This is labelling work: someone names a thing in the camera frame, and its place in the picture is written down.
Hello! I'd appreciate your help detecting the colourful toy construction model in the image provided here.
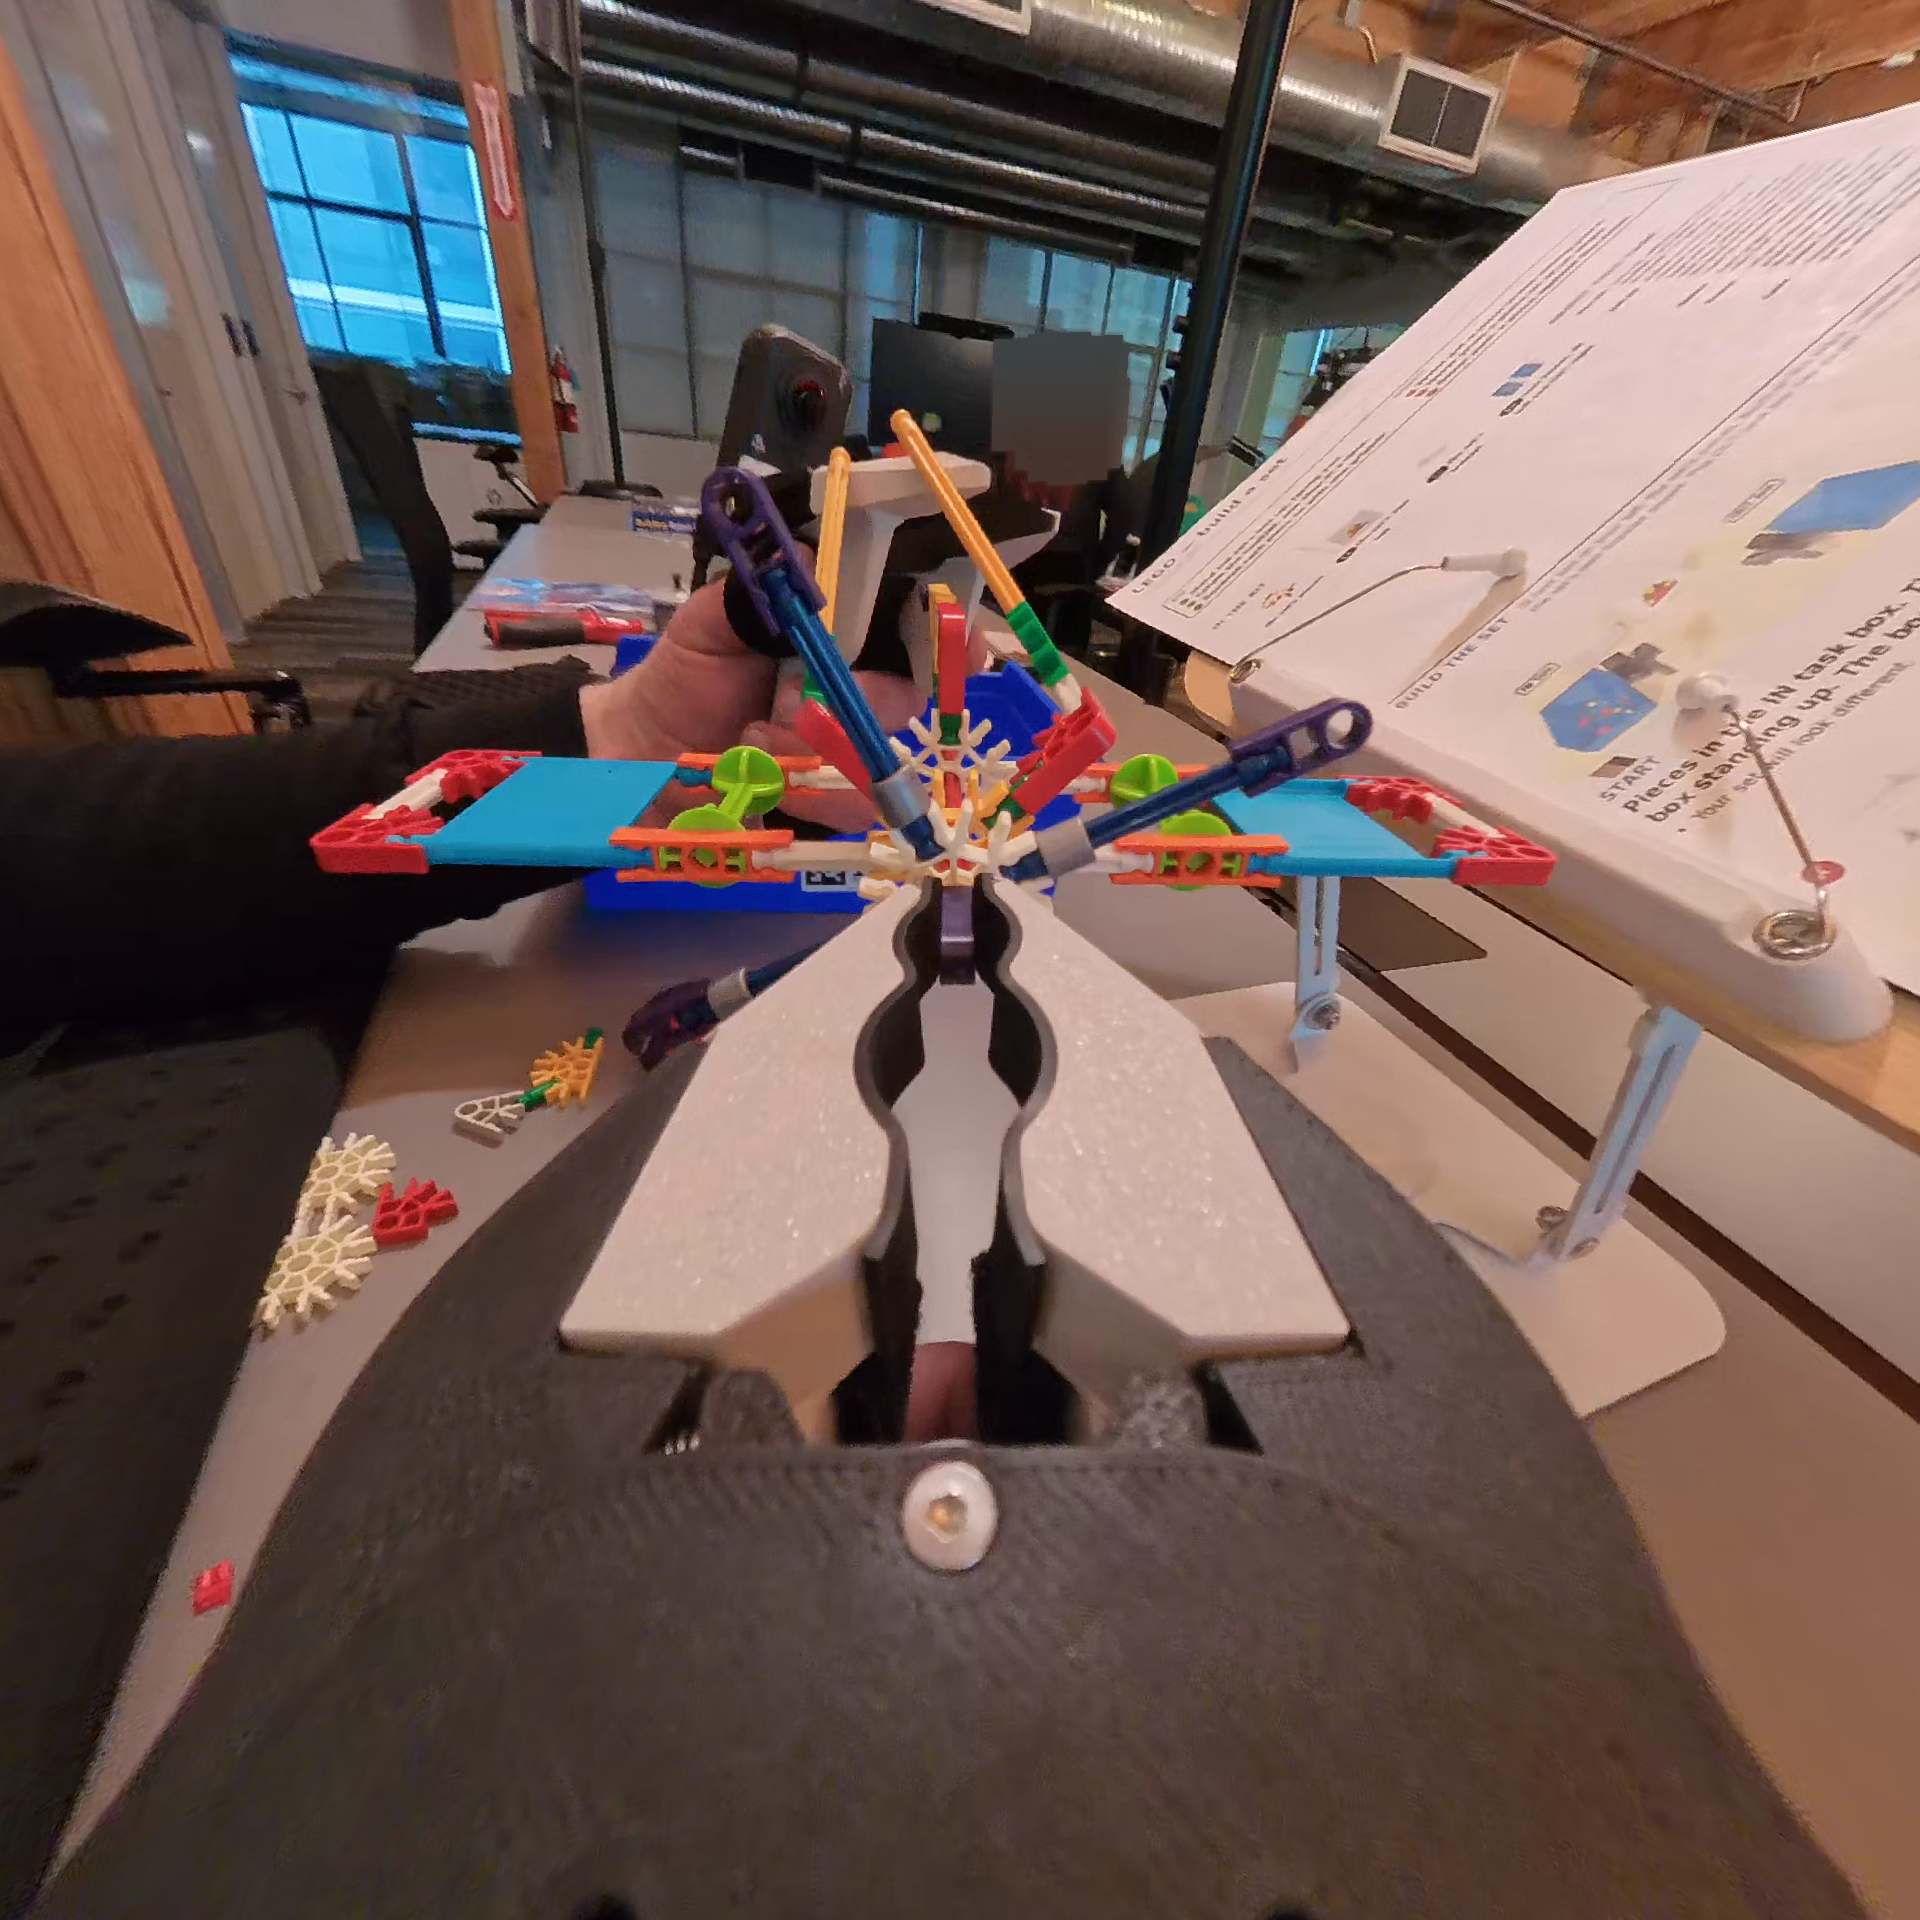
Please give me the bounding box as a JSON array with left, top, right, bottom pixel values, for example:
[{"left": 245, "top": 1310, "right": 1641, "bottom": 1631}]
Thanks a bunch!
[{"left": 311, "top": 407, "right": 1562, "bottom": 1071}]

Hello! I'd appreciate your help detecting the person's left forearm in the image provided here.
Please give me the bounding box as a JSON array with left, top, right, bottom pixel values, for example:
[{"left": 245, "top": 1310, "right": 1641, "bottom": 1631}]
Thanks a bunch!
[{"left": 0, "top": 662, "right": 602, "bottom": 1051}]

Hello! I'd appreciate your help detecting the red handled tool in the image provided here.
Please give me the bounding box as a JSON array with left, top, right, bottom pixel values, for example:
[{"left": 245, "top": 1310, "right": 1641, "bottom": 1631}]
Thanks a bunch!
[{"left": 479, "top": 600, "right": 662, "bottom": 655}]

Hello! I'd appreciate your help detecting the black vertical pole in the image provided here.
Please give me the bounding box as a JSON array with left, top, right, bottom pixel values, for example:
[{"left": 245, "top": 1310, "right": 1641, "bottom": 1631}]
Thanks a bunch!
[{"left": 1148, "top": 0, "right": 1299, "bottom": 489}]

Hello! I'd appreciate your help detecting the red wall sign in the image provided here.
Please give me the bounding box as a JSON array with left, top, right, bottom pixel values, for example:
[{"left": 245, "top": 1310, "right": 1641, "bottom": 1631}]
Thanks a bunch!
[{"left": 469, "top": 82, "right": 524, "bottom": 225}]

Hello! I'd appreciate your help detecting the window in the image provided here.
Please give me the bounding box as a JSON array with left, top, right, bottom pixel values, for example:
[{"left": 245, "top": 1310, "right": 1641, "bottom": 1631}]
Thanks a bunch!
[{"left": 231, "top": 59, "right": 511, "bottom": 436}]

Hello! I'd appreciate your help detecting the printed instruction sheet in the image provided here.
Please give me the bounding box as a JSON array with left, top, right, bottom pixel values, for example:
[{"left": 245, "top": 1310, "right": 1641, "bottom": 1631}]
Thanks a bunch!
[{"left": 1111, "top": 105, "right": 1920, "bottom": 1000}]

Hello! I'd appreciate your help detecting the black chair armrest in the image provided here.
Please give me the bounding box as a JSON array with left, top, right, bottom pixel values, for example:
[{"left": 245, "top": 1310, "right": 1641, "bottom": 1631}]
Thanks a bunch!
[{"left": 0, "top": 584, "right": 308, "bottom": 706}]

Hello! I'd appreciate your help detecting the white air vent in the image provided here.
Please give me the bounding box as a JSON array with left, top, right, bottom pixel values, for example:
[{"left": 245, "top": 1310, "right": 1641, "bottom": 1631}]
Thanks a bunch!
[{"left": 1380, "top": 54, "right": 1502, "bottom": 174}]

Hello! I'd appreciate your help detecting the black computer monitor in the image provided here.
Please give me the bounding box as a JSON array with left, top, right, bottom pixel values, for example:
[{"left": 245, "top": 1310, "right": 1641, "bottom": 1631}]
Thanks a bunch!
[{"left": 870, "top": 316, "right": 998, "bottom": 452}]

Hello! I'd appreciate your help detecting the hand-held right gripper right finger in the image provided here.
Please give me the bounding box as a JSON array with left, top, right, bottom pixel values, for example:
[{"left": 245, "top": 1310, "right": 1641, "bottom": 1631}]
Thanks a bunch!
[{"left": 983, "top": 878, "right": 1355, "bottom": 1443}]

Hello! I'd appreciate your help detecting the silver ventilation duct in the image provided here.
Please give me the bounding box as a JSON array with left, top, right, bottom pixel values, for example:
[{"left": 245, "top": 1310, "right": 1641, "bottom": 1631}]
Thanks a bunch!
[{"left": 575, "top": 0, "right": 1502, "bottom": 257}]

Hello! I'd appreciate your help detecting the white tilted reading stand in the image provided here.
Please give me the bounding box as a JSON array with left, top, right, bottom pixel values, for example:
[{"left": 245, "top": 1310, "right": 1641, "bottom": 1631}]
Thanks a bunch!
[{"left": 1111, "top": 105, "right": 1920, "bottom": 1424}]

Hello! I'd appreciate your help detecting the black office chair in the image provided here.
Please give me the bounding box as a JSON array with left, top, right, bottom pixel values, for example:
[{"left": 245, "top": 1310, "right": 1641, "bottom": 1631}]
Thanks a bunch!
[{"left": 307, "top": 352, "right": 542, "bottom": 609}]

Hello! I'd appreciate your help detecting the white snowflake toy connector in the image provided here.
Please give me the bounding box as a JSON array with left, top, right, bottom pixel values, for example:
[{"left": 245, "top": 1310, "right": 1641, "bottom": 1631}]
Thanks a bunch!
[
  {"left": 297, "top": 1136, "right": 401, "bottom": 1220},
  {"left": 252, "top": 1217, "right": 377, "bottom": 1335}
]

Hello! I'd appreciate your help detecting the blue plastic bin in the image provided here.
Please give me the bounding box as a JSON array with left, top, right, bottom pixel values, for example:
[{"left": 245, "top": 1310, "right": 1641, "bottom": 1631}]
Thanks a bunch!
[{"left": 582, "top": 662, "right": 1082, "bottom": 914}]

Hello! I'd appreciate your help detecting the person's left hand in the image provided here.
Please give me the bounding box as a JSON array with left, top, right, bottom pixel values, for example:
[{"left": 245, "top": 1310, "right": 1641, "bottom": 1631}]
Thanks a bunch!
[{"left": 575, "top": 574, "right": 995, "bottom": 841}]

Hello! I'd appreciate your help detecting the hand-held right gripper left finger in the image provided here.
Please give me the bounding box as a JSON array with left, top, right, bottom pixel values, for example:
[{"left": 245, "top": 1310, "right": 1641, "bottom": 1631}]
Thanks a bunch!
[{"left": 556, "top": 878, "right": 940, "bottom": 1444}]

